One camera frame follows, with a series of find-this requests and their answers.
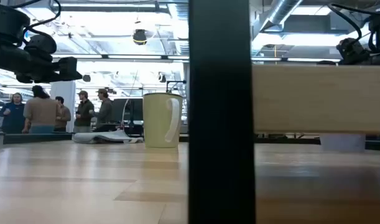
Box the blue-grey folded cloth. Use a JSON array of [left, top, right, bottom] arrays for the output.
[[72, 129, 144, 144]]

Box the black pole stand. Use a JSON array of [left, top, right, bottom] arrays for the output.
[[165, 80, 187, 94]]

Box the black monitor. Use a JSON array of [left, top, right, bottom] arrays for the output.
[[111, 98, 144, 123]]

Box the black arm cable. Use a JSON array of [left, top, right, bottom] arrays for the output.
[[9, 0, 62, 41], [328, 2, 377, 44]]

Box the thin white curved cable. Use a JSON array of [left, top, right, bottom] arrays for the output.
[[121, 70, 139, 130]]

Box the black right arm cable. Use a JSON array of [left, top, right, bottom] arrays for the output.
[[328, 2, 377, 44]]

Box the dark desk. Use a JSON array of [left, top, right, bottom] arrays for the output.
[[95, 123, 144, 137]]

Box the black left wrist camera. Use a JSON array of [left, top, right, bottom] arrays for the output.
[[23, 34, 58, 62]]

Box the black monitor stand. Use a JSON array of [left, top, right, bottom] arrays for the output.
[[127, 99, 136, 135]]

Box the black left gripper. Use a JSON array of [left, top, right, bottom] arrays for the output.
[[15, 52, 83, 84]]

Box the light wooden shelf board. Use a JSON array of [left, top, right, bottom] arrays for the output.
[[253, 64, 380, 134]]

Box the tall yellow-green mug white handle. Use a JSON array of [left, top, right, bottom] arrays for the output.
[[142, 92, 184, 149]]

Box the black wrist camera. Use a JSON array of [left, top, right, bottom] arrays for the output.
[[335, 37, 371, 65], [23, 34, 58, 62]]

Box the long ceiling light strip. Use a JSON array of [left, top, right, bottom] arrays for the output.
[[52, 54, 190, 61], [251, 57, 342, 63]]

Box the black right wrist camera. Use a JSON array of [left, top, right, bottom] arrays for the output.
[[335, 37, 371, 65]]

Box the person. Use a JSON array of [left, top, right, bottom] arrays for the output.
[[54, 96, 72, 133], [73, 90, 95, 134], [21, 85, 62, 134], [0, 92, 25, 134], [89, 88, 114, 131]]

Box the black vertical post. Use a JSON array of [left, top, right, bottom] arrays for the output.
[[188, 0, 256, 224]]

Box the black table edge rail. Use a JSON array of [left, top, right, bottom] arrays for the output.
[[0, 132, 380, 152]]

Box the white pillar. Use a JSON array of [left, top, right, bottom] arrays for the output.
[[49, 81, 76, 133]]

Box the black ceiling dome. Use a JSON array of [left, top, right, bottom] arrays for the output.
[[132, 29, 148, 46]]

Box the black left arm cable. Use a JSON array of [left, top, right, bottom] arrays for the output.
[[9, 0, 62, 41]]

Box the silver ventilation duct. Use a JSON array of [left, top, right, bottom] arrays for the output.
[[258, 0, 304, 32]]

